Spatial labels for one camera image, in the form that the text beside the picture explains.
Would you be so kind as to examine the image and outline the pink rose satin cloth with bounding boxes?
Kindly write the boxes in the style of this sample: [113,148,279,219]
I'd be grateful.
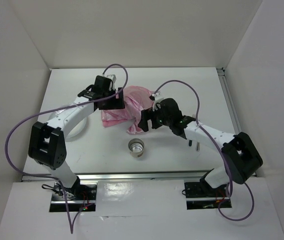
[101,86,153,135]

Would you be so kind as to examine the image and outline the white round plate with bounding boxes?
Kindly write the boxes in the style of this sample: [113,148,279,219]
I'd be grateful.
[49,109,88,142]

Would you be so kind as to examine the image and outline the aluminium front rail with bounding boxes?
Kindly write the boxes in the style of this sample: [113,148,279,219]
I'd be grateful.
[20,169,257,183]

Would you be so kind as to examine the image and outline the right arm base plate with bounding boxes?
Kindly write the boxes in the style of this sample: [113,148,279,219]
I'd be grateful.
[181,181,232,210]

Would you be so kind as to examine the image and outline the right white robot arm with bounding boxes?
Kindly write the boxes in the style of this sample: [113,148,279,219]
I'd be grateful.
[138,98,263,196]

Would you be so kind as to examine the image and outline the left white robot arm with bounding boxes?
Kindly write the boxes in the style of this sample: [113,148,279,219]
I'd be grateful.
[28,74,125,200]

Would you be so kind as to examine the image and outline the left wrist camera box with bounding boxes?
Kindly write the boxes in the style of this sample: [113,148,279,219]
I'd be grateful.
[106,74,116,84]

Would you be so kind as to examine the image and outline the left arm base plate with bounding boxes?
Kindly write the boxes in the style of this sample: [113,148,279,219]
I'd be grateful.
[41,183,97,213]

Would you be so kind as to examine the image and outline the silver table knife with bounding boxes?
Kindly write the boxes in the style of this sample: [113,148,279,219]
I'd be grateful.
[196,142,200,152]

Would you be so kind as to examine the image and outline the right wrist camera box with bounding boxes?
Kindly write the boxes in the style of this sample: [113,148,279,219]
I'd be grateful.
[149,91,163,103]

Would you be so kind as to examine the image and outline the small metal cup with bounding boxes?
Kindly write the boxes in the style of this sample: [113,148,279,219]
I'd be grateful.
[128,138,145,158]

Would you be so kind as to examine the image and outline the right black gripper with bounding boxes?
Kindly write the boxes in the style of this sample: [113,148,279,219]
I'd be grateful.
[138,105,172,132]

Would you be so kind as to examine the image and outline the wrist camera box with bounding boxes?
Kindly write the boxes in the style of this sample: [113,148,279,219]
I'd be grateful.
[149,91,163,103]
[106,74,116,84]

